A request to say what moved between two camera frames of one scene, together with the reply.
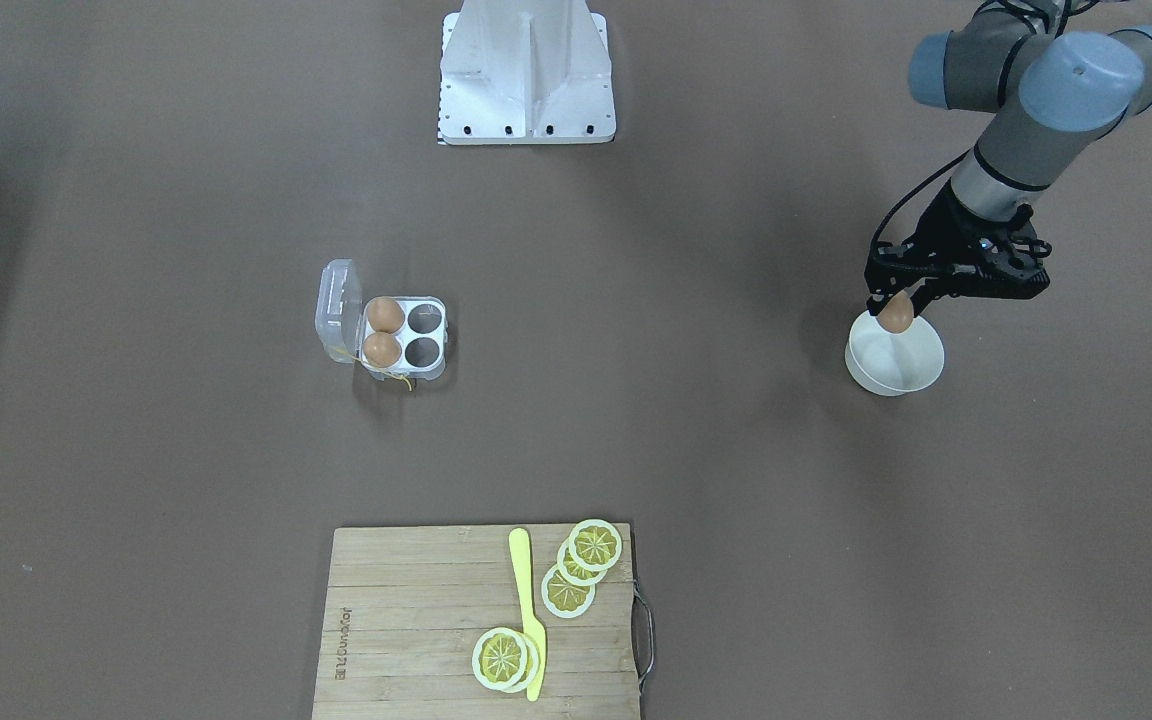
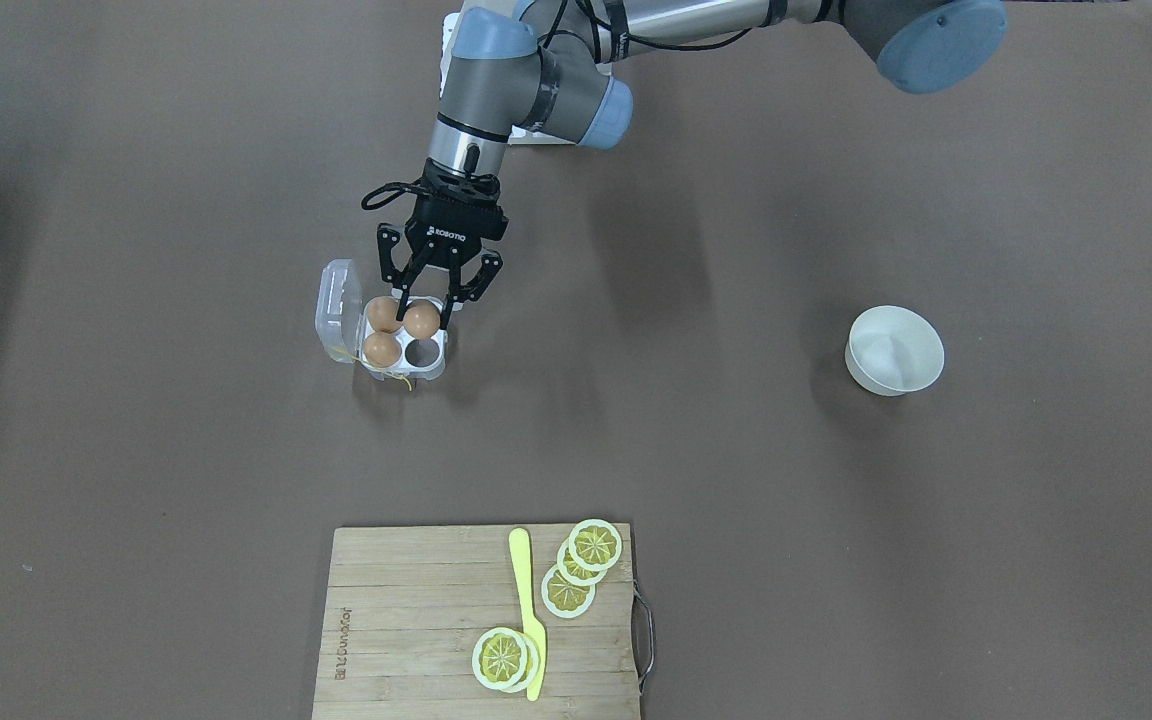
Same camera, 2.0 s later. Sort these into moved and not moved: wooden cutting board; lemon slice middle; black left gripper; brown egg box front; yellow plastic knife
Moved: black left gripper
Not moved: brown egg box front; wooden cutting board; lemon slice middle; yellow plastic knife
